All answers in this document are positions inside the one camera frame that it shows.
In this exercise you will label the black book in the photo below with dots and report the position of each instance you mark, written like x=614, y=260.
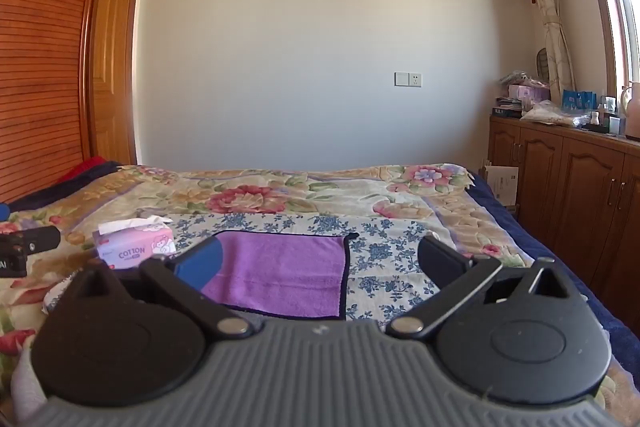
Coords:
x=506, y=111

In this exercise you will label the purple towel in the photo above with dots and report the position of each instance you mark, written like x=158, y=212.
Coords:
x=280, y=272

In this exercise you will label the patterned beige curtain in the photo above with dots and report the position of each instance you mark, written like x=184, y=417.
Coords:
x=550, y=7

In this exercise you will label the red cloth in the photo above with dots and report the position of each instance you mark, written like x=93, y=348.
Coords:
x=85, y=167

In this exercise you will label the pink jug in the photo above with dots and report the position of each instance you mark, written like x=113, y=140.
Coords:
x=632, y=112

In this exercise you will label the window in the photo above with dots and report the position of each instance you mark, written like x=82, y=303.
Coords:
x=625, y=7

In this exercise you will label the floral blanket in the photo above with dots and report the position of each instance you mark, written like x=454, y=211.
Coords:
x=300, y=192

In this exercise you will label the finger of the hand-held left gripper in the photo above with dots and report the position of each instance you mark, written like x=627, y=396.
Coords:
x=42, y=239

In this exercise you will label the pink tissue pack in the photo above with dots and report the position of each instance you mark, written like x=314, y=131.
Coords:
x=135, y=248

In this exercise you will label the blue box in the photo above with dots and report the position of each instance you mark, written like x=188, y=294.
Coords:
x=579, y=99

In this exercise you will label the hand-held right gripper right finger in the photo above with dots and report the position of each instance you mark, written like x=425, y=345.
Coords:
x=440, y=257

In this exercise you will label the blue floral white cloth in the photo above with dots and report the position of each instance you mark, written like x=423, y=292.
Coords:
x=390, y=257

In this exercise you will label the woven hand fan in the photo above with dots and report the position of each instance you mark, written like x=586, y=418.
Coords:
x=542, y=64

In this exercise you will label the wooden cabinet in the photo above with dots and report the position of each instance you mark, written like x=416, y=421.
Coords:
x=575, y=187

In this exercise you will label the dark blue cloth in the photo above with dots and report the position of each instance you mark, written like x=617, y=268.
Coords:
x=60, y=193

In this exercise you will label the pink box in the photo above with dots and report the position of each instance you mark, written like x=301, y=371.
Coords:
x=529, y=93

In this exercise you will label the small white bottle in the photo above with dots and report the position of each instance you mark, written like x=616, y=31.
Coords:
x=595, y=119

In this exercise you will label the wooden door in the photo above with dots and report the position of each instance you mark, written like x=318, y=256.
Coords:
x=115, y=57

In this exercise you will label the white wall socket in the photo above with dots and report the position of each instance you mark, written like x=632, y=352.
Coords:
x=408, y=80

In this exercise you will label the wooden slatted wardrobe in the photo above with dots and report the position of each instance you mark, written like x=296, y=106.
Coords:
x=40, y=57

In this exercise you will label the cardboard box beside bed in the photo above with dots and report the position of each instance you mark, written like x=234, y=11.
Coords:
x=502, y=184

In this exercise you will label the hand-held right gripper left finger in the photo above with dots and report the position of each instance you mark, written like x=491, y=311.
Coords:
x=202, y=264

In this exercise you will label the clear plastic bag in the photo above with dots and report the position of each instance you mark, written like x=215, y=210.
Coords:
x=550, y=114

